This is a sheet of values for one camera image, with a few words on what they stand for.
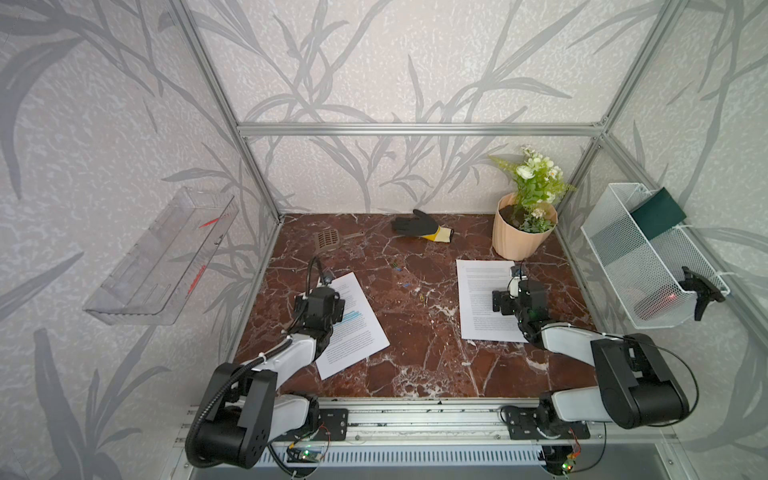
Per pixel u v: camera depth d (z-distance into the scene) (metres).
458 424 0.75
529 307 0.71
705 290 0.57
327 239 1.12
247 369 0.45
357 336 0.89
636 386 0.43
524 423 0.74
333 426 0.74
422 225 1.19
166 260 0.70
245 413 0.42
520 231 0.94
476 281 1.02
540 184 0.89
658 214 0.72
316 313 0.68
